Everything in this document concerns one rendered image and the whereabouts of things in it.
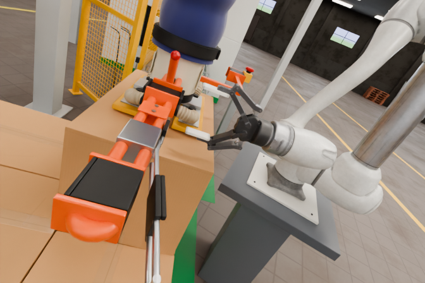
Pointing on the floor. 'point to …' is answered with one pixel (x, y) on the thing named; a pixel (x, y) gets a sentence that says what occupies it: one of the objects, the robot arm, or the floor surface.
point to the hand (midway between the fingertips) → (198, 110)
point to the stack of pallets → (375, 95)
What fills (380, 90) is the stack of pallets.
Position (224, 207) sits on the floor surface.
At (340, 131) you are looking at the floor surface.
